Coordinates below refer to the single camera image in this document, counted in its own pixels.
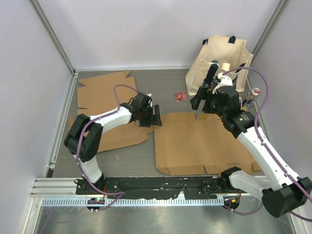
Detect spare flat cardboard sheet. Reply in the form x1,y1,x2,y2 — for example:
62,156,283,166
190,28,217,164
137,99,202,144
77,70,153,153

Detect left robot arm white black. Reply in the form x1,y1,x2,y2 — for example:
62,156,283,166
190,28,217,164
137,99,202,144
64,92,162,195

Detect small red card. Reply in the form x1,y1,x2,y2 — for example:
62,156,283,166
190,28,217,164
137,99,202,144
175,92,187,102

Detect slotted aluminium cable duct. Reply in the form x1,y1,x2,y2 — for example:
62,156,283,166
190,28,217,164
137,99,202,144
41,196,224,207

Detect beige paper roll in bag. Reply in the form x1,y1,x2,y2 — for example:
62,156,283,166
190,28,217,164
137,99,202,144
221,63,231,73

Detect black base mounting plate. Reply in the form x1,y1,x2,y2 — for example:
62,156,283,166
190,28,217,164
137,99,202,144
75,175,251,199

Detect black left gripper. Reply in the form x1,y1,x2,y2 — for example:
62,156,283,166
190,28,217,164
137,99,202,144
138,104,161,127

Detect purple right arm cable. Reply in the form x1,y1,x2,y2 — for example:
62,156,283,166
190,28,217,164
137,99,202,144
218,67,312,222

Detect silver blue energy drink can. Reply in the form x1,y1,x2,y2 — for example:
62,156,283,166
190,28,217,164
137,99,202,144
242,88,261,109

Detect brown cardboard box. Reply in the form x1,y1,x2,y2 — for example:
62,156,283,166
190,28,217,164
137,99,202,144
154,112,261,176

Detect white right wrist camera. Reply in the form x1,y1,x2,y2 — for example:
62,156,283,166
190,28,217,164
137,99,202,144
212,73,233,94

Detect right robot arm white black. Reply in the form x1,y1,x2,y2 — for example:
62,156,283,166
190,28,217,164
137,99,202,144
190,63,312,218

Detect beige canvas tote bag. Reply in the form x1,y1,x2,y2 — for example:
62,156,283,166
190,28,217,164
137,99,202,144
185,36,253,96

